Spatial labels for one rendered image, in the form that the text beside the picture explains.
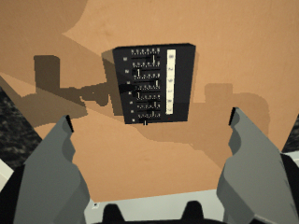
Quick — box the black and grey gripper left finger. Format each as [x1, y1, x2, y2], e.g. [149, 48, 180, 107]
[0, 115, 91, 224]

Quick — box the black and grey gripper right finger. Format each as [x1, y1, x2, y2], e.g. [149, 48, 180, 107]
[216, 107, 299, 224]

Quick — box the black lighting desk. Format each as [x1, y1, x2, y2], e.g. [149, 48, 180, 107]
[112, 43, 196, 125]

